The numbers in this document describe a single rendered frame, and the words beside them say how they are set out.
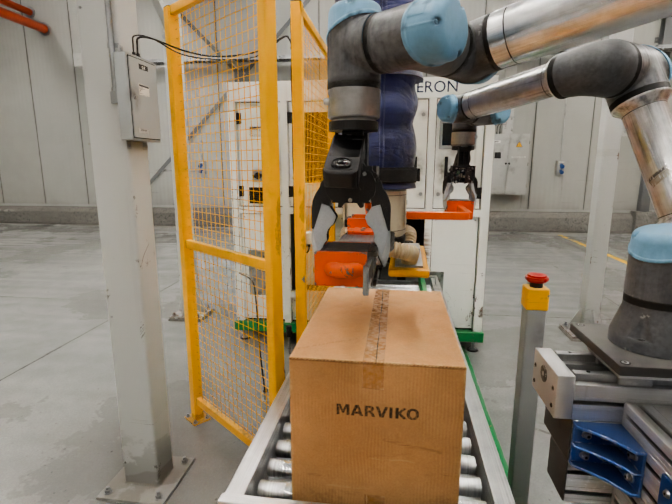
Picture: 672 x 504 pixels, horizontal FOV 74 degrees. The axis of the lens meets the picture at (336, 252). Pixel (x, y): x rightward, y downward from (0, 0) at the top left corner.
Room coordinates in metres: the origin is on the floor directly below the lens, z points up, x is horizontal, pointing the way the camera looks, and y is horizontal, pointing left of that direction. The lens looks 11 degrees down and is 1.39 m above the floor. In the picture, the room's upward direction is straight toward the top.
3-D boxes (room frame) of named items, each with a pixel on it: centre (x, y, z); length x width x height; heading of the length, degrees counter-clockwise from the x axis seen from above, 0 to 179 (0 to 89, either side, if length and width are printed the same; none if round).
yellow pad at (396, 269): (1.22, -0.20, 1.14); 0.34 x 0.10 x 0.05; 171
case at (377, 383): (1.23, -0.13, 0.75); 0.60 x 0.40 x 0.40; 172
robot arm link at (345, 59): (0.66, -0.03, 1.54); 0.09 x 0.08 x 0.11; 46
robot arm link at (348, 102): (0.66, -0.02, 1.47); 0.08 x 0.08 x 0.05
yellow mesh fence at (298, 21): (2.69, 0.10, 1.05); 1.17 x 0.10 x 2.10; 172
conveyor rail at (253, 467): (2.08, 0.09, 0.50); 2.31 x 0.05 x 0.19; 172
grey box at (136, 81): (1.74, 0.73, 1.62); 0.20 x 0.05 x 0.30; 172
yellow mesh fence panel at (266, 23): (1.97, 0.51, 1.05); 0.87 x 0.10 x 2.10; 44
